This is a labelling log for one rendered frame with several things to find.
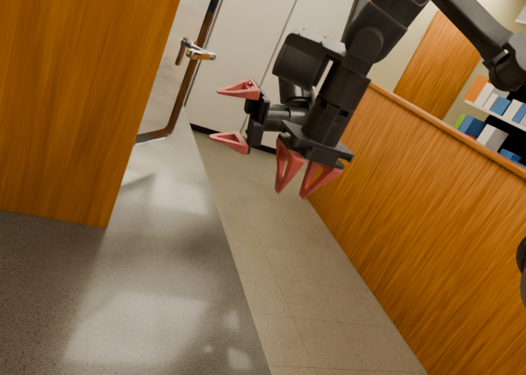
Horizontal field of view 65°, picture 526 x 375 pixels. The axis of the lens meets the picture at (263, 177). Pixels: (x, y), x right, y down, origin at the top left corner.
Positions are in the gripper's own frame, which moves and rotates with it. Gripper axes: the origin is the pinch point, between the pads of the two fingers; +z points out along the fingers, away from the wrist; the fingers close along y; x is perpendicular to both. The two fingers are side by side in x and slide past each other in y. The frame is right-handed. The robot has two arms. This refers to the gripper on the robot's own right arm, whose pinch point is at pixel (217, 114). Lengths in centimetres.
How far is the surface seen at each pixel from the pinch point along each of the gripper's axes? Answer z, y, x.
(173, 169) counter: 6.2, -16.0, -5.2
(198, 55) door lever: 4.8, 10.6, -1.9
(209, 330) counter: 9.2, -12.6, 39.5
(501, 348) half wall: -150, -106, 7
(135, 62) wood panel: 17.9, 14.9, 17.9
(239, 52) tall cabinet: -105, -67, -286
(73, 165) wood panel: 25.3, -0.3, 18.5
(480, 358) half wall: -148, -117, 4
